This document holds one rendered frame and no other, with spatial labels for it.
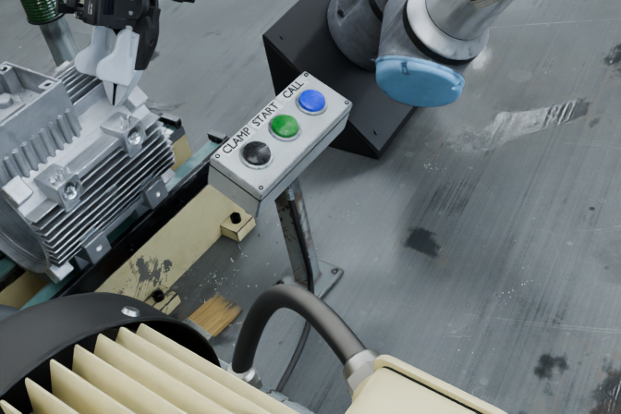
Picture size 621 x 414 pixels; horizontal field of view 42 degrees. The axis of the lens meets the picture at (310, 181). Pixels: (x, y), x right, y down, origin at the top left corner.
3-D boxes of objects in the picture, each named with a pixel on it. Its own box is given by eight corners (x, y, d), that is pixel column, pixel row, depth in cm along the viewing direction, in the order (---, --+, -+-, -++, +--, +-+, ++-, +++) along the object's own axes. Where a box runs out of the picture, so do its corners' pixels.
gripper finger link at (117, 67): (82, 108, 89) (89, 25, 86) (123, 104, 94) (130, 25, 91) (101, 115, 87) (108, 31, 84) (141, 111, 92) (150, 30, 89)
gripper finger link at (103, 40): (64, 102, 91) (69, 19, 88) (105, 97, 95) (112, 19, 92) (82, 108, 89) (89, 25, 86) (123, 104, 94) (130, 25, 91)
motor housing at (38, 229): (80, 305, 93) (15, 185, 80) (-18, 249, 102) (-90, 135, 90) (193, 197, 104) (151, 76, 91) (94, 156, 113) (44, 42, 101)
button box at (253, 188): (256, 220, 86) (261, 193, 82) (205, 183, 88) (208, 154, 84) (345, 128, 95) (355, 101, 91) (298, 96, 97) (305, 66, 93)
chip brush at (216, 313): (122, 424, 94) (119, 420, 94) (97, 402, 97) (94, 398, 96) (245, 310, 104) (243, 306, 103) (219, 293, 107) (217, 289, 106)
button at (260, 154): (257, 176, 85) (259, 167, 83) (235, 161, 85) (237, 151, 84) (274, 160, 86) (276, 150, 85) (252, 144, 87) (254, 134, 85)
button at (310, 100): (312, 123, 90) (315, 113, 88) (291, 108, 91) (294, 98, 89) (328, 108, 92) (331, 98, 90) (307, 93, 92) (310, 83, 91)
